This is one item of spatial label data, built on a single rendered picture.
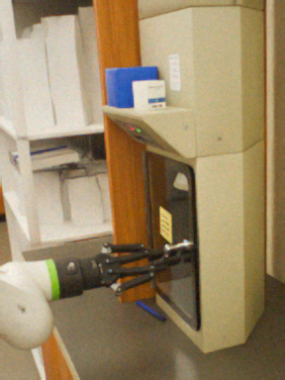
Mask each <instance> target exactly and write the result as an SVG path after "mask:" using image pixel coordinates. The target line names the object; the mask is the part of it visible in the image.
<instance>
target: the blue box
mask: <svg viewBox="0 0 285 380"><path fill-rule="evenodd" d="M105 73H106V84H107V96H108V105H109V106H111V107H116V108H120V109H122V108H134V107H135V102H134V88H133V82H135V81H146V80H157V67H156V66H140V67H124V68H109V69H106V70H105Z"/></svg>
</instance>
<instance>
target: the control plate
mask: <svg viewBox="0 0 285 380"><path fill-rule="evenodd" d="M115 122H116V123H117V124H119V125H120V126H121V127H122V128H123V129H124V130H126V131H128V132H129V133H130V134H131V135H132V136H133V135H134V136H133V137H134V138H135V139H137V138H136V135H137V136H138V135H139V136H141V137H142V138H143V139H148V140H147V141H149V142H147V141H146V142H144V141H143V140H142V139H141V138H140V137H139V136H138V137H139V138H140V140H139V139H137V140H138V141H139V142H142V143H147V144H149V145H152V146H154V147H157V148H160V149H163V150H165V149H164V148H163V147H162V146H160V145H159V144H158V143H157V142H156V141H155V140H154V139H153V138H152V137H150V136H149V135H148V133H147V132H146V131H145V130H143V129H141V128H140V127H139V126H136V125H132V124H128V123H125V122H121V121H117V120H115ZM131 128H133V130H132V129H131ZM138 130H140V131H138ZM150 141H153V143H150Z"/></svg>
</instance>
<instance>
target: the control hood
mask: <svg viewBox="0 0 285 380"><path fill-rule="evenodd" d="M165 107H166V108H162V109H154V110H135V107H134V108H122V109H120V108H116V107H111V106H109V105H105V106H102V107H101V109H102V111H103V112H104V113H105V114H106V115H108V116H109V117H110V118H111V119H112V120H113V121H114V122H115V120H117V121H121V122H125V123H128V124H132V125H136V126H139V127H140V128H141V129H143V130H145V131H146V132H147V133H148V135H149V136H150V137H152V138H153V139H154V140H155V141H156V142H157V143H158V144H159V145H160V146H162V147H163V148H164V149H165V151H166V152H169V153H172V154H175V155H178V156H181V157H184V158H186V159H189V158H195V156H196V136H195V111H193V110H191V109H184V108H178V107H171V106H165ZM115 123H116V122H115ZM116 124H117V123H116ZM117 125H118V126H119V127H120V128H121V129H122V130H124V129H123V128H122V127H121V126H120V125H119V124H117ZM124 131H126V130H124ZM126 132H127V133H128V134H129V135H130V136H131V137H133V136H132V135H131V134H130V133H129V132H128V131H126ZM133 138H134V137H133ZM134 139H135V138H134ZM135 140H136V141H137V142H138V140H137V139H135Z"/></svg>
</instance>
